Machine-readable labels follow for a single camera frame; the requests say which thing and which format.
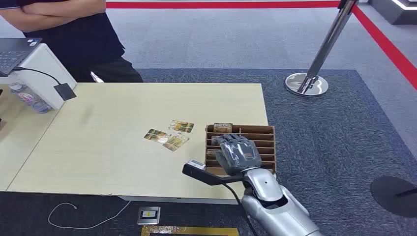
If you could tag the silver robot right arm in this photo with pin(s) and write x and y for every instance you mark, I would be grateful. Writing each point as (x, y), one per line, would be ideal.
(280, 211)

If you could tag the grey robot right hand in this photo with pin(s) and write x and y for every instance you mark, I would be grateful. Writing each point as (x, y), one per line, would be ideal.
(238, 156)

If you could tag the long red barrier belt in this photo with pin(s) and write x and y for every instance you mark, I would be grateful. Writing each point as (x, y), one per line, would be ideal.
(228, 5)

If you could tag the brown cardboard card holder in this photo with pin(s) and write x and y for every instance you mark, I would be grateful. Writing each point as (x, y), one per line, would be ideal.
(264, 140)

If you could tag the person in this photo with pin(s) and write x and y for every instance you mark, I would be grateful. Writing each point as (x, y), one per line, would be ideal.
(81, 42)

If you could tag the grey lit platform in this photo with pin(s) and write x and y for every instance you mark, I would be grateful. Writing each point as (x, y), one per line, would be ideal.
(391, 11)

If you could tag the person's left forearm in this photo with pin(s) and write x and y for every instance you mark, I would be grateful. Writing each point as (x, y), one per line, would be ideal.
(71, 7)

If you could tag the clear plastic water bottle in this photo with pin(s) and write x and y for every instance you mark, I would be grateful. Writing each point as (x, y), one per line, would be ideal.
(31, 98)

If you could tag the dark grey laptop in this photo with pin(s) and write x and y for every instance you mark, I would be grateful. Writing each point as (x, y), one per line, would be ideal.
(13, 53)

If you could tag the metal floor socket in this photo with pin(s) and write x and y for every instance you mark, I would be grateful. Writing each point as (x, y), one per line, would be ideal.
(148, 215)

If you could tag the dark blue rug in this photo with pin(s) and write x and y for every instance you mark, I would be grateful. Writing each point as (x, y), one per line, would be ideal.
(325, 136)

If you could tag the white box stand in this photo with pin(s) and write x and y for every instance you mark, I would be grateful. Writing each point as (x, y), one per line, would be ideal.
(42, 68)

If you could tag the chrome stanchion post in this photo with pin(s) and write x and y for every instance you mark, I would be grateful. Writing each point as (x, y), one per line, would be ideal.
(322, 49)

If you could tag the black flat adapter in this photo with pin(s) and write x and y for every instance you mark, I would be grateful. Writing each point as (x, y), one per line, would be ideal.
(65, 91)

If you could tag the gold floor frame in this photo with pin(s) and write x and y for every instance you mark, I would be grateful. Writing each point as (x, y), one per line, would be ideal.
(195, 230)

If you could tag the person's right forearm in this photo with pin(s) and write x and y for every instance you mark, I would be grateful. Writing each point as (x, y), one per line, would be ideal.
(19, 21)

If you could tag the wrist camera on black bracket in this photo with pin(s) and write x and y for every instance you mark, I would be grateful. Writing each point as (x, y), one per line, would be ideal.
(208, 176)

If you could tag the green yellow printed card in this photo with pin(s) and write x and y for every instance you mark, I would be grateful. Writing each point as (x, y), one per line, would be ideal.
(176, 142)
(181, 126)
(154, 135)

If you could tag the black round floor base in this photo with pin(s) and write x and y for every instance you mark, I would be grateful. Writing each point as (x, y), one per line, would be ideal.
(391, 195)

